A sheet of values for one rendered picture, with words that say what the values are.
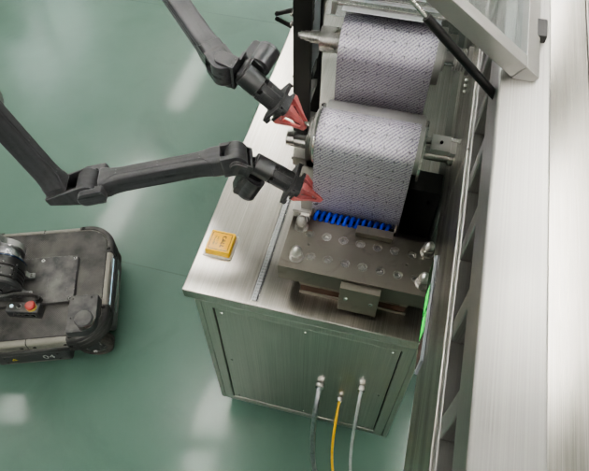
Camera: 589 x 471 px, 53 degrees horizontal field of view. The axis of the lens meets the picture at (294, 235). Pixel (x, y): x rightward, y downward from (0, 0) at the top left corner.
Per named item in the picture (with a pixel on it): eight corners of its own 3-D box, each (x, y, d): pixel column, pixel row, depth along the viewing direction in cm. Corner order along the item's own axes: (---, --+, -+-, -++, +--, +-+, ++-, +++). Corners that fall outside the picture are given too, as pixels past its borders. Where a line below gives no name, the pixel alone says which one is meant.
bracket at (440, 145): (431, 138, 140) (433, 132, 138) (456, 142, 139) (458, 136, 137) (429, 153, 137) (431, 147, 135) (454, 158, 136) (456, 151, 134)
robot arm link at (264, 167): (253, 159, 146) (257, 147, 150) (241, 178, 150) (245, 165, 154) (278, 172, 147) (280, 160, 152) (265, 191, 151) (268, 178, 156)
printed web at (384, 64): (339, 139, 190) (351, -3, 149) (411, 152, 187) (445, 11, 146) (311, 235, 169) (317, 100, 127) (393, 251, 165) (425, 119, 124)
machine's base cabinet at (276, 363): (348, 23, 373) (360, -122, 302) (451, 39, 363) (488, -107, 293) (222, 404, 232) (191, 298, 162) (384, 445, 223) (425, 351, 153)
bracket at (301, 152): (294, 198, 177) (295, 123, 152) (316, 202, 176) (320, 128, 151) (291, 210, 174) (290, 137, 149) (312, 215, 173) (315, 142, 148)
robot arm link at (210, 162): (72, 193, 144) (79, 164, 151) (82, 209, 148) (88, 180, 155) (245, 161, 141) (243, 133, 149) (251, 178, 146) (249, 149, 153)
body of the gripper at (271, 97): (267, 125, 143) (243, 106, 140) (280, 99, 149) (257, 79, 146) (283, 113, 138) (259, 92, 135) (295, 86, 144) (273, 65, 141)
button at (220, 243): (213, 234, 170) (212, 228, 168) (237, 238, 169) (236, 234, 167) (205, 253, 166) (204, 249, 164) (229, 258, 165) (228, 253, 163)
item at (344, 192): (311, 209, 160) (313, 164, 145) (398, 226, 157) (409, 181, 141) (311, 210, 160) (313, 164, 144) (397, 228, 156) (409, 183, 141)
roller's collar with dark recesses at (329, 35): (323, 40, 156) (323, 19, 151) (345, 44, 155) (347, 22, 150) (317, 55, 153) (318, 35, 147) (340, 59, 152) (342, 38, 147)
